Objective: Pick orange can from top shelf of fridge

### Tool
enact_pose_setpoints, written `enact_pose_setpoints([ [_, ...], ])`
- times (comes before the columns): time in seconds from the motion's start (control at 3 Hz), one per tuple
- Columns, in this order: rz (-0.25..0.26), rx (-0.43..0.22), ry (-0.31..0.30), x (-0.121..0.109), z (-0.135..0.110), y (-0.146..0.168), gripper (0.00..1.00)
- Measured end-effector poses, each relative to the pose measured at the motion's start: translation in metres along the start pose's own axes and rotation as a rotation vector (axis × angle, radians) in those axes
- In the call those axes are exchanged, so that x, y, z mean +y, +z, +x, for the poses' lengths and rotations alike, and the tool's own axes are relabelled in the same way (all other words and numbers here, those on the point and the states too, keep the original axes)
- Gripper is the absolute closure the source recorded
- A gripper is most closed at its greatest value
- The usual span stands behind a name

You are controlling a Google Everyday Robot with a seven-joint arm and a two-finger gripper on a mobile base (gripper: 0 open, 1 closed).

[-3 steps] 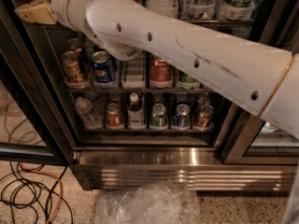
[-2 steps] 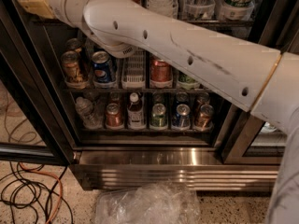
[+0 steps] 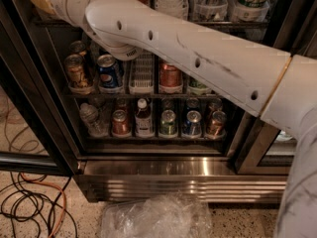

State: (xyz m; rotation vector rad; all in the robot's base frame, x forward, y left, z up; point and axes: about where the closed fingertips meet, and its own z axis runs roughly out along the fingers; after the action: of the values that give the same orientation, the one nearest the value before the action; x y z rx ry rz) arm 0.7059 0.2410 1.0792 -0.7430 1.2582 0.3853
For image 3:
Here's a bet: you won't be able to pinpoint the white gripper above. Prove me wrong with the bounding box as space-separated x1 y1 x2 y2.
23 0 97 28

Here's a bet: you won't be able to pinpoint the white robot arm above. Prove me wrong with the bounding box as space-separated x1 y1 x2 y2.
31 0 317 238

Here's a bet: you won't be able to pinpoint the gold brown can rear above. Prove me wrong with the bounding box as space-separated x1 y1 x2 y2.
68 40 95 74

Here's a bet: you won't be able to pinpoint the gold brown can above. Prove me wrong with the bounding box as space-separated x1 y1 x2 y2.
68 40 95 74
64 54 92 88

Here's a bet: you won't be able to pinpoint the gold brown can front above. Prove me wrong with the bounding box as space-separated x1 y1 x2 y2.
64 54 92 88

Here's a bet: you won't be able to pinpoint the blue pepsi can front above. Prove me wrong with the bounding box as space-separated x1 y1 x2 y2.
97 54 123 88

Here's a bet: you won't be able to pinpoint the white empty can tray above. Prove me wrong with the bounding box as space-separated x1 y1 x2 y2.
128 51 155 94

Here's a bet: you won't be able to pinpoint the open glass fridge door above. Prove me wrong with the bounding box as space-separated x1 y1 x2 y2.
0 21 73 177

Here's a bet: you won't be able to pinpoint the red can bottom front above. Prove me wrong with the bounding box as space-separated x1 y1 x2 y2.
112 109 131 135

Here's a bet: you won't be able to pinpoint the stainless steel fridge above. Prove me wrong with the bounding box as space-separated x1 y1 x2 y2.
0 0 317 204

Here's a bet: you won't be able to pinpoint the green soda can front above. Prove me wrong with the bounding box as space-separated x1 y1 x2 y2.
189 77 207 89

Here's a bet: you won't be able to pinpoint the green can bottom front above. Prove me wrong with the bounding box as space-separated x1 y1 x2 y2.
160 109 176 136

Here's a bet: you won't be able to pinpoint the blue can bottom front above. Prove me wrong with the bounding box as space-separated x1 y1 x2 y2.
182 110 202 137

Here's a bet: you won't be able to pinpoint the copper can bottom front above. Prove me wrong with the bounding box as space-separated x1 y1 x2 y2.
206 111 227 136

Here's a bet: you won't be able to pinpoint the white can right compartment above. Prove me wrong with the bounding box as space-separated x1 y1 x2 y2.
276 131 292 142

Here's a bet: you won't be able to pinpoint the clear water bottle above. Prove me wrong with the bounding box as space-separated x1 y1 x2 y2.
79 103 108 138

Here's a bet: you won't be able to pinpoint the dark juice bottle white cap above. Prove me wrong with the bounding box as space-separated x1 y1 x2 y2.
135 98 154 138

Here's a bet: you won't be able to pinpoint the clear plastic bag bin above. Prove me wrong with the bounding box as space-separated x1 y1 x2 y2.
101 193 212 238

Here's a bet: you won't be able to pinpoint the black cables on floor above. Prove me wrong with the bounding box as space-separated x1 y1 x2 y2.
0 171 78 238

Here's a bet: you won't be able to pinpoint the orange cable on floor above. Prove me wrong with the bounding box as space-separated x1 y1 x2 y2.
19 172 67 238

